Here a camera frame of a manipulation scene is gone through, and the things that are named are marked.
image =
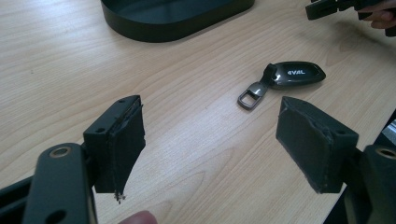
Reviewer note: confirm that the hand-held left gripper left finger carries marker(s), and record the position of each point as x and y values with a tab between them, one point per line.
124	146

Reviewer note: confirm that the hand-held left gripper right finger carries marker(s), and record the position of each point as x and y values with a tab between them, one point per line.
308	146

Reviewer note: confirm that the black car key fob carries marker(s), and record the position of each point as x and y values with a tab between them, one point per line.
292	74

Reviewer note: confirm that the black oval tray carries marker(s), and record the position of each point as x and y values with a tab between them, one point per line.
174	21

